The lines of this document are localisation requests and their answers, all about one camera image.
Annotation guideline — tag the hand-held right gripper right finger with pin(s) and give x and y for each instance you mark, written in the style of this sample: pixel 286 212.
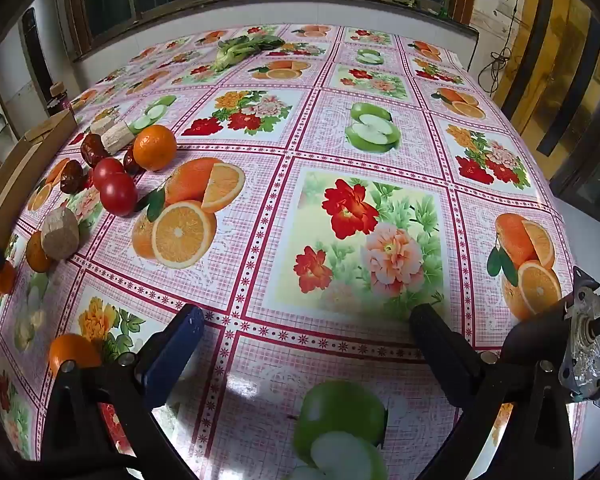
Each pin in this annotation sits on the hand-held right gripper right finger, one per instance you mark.
pixel 432 330

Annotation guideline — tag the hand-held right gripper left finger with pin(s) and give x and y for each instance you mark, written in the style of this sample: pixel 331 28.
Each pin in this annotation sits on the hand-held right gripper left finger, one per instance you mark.
pixel 177 345

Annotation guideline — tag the orange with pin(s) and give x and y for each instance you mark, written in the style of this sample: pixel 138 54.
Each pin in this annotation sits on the orange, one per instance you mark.
pixel 34 255
pixel 72 352
pixel 5 278
pixel 154 147

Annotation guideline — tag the cardboard box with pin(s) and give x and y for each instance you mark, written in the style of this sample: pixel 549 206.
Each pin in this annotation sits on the cardboard box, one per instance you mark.
pixel 25 170

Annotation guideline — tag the dark red date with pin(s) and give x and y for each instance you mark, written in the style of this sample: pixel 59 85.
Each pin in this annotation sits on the dark red date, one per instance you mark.
pixel 72 176
pixel 130 160
pixel 91 149

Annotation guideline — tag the red tomato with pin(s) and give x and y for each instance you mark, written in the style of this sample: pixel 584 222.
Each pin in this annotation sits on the red tomato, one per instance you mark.
pixel 109 169
pixel 118 194

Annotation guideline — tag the dark jar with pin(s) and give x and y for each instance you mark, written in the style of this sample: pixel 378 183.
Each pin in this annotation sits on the dark jar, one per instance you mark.
pixel 57 99

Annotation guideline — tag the grey metal motor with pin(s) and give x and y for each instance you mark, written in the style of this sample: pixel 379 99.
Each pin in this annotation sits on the grey metal motor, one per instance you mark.
pixel 587 340

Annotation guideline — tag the fruit and flower printed tablecloth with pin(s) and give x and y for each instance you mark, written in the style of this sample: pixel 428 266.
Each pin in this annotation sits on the fruit and flower printed tablecloth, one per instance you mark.
pixel 330 135

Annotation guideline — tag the yellow glass door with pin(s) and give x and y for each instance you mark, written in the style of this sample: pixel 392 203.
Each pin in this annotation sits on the yellow glass door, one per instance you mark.
pixel 560 60

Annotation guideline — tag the green leafy vegetable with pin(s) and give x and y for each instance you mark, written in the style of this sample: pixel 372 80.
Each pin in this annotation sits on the green leafy vegetable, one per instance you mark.
pixel 240 50

